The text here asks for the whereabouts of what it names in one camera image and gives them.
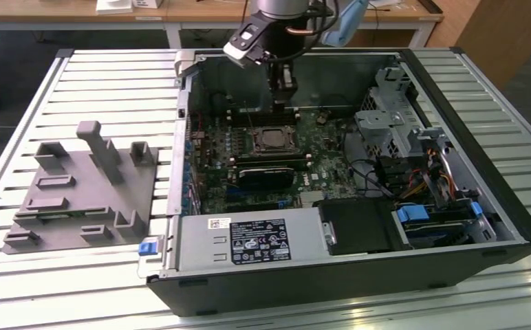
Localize wooden cabinet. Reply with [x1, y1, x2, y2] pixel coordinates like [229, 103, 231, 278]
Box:
[424, 0, 531, 91]

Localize pale grey case handle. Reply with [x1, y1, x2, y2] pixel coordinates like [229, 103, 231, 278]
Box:
[172, 49, 200, 79]

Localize silver chipset heatsink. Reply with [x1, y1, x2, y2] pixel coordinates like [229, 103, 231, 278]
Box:
[299, 190, 325, 208]

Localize grey power supply unit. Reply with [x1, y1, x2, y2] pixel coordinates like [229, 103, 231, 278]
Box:
[172, 207, 330, 276]

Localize silver topped CPU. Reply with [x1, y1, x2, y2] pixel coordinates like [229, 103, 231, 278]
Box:
[259, 129, 294, 149]

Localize black open PC case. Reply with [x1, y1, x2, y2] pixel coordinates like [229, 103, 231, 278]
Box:
[134, 47, 531, 317]

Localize black graphics card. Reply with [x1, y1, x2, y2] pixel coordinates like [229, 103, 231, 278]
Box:
[235, 166, 298, 190]

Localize black plastic air shroud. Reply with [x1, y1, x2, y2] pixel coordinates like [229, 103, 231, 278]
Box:
[315, 198, 405, 256]

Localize CPU socket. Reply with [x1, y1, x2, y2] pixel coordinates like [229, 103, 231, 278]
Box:
[249, 125, 302, 155]

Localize coloured power wire bundle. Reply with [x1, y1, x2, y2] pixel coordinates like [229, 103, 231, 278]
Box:
[405, 147, 460, 202]

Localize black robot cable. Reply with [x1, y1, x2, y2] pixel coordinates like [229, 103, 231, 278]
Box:
[265, 0, 342, 63]

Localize silver metal drive cage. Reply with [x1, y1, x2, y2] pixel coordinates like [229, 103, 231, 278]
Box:
[353, 67, 453, 162]

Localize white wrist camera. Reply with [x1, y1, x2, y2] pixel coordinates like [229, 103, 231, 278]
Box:
[222, 22, 267, 69]

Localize wooden desk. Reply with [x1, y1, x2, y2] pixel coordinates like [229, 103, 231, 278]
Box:
[0, 0, 445, 49]

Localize green RAM stick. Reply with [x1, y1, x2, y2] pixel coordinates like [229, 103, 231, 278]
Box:
[235, 158, 307, 170]

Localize plain white box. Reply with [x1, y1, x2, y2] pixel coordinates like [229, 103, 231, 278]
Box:
[95, 0, 134, 15]

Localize grey parts rack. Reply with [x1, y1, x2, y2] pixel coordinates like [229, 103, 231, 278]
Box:
[1, 120, 160, 255]

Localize green motherboard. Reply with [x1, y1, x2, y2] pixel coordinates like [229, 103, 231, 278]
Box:
[186, 109, 362, 214]

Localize hard disk in blue carrier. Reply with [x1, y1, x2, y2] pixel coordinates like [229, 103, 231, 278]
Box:
[393, 202, 477, 249]

